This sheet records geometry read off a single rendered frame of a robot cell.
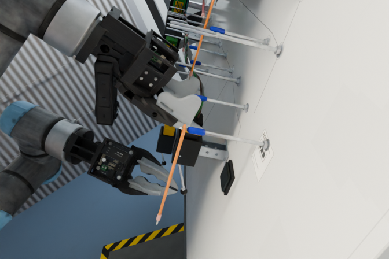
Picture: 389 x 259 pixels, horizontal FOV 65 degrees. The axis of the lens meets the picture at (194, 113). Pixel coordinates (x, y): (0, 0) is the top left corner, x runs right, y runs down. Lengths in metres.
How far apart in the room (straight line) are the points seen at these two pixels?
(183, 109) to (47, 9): 0.21
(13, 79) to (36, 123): 2.09
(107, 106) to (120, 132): 2.48
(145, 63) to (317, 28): 0.21
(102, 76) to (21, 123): 0.26
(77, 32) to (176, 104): 0.16
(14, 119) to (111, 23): 0.32
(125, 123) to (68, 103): 0.54
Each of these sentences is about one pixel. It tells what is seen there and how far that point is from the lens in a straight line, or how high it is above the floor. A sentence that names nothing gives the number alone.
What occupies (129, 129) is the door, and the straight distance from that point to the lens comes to 2.96.
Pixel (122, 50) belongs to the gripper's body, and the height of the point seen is 1.34.
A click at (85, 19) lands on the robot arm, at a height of 1.39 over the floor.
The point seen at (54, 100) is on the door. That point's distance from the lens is 2.76.
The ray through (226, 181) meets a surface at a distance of 0.48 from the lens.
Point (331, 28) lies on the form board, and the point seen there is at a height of 1.31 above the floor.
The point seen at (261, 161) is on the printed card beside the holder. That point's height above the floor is 1.18.
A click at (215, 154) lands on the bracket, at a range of 0.53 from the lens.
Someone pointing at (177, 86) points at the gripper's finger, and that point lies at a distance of 0.49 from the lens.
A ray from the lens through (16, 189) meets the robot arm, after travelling 0.68.
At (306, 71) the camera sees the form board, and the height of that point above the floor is 1.28.
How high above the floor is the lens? 1.43
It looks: 29 degrees down
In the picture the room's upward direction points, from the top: 25 degrees counter-clockwise
